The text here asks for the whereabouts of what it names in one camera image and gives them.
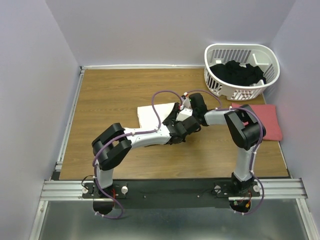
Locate white printed t-shirt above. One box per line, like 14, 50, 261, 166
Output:
137, 102, 175, 129

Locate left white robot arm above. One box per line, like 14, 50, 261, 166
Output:
91, 102, 207, 198

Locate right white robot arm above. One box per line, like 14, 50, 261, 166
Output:
189, 93, 266, 196

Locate black clothes in basket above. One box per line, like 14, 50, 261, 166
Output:
209, 60, 267, 87

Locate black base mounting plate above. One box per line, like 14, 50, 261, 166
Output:
82, 178, 261, 214

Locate folded red t-shirt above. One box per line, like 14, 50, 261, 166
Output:
231, 103, 284, 141

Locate white plastic laundry basket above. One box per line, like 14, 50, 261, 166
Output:
204, 43, 280, 101

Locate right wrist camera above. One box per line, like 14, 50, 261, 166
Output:
181, 92, 192, 109

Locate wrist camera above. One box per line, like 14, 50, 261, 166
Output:
176, 108, 193, 122
181, 92, 192, 109

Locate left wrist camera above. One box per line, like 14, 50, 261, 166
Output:
176, 108, 193, 122

